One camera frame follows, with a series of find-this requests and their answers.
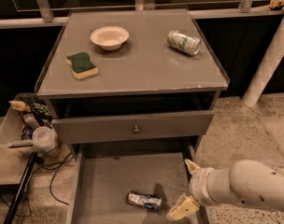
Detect white paper bowl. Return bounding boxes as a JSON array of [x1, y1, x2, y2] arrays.
[[90, 26, 129, 50]]

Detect grey open lower drawer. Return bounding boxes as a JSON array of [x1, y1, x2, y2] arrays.
[[66, 140, 210, 224]]

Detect black floor cable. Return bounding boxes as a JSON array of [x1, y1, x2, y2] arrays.
[[0, 142, 75, 217]]

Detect clear plastic bin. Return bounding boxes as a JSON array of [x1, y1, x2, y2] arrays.
[[0, 92, 61, 187]]

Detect metal railing frame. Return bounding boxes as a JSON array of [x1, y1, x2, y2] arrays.
[[0, 0, 284, 30]]

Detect green white soda can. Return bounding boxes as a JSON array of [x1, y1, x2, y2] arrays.
[[167, 30, 202, 56]]

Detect silver blue redbull can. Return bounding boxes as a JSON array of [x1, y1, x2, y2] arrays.
[[127, 190, 163, 211]]

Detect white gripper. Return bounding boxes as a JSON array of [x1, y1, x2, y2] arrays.
[[166, 159, 217, 221]]

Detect black tripod leg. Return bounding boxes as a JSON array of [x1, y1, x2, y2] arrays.
[[4, 152, 37, 224]]

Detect grey drawer cabinet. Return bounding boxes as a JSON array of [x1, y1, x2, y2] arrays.
[[35, 9, 228, 153]]

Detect clear plastic cup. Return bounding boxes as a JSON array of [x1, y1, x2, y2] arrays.
[[32, 126, 59, 151]]

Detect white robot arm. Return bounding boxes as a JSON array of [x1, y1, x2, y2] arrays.
[[190, 11, 284, 213]]

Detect grey upper drawer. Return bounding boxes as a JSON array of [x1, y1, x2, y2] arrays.
[[52, 110, 214, 144]]

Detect green yellow sponge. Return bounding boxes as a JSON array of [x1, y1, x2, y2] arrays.
[[66, 52, 98, 79]]

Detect yellow object on rail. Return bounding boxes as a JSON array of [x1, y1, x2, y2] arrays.
[[269, 0, 284, 10]]

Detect brass drawer knob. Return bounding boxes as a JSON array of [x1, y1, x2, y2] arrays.
[[133, 126, 141, 134]]

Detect colourful snack bags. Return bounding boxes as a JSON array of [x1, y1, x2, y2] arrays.
[[9, 100, 52, 129]]

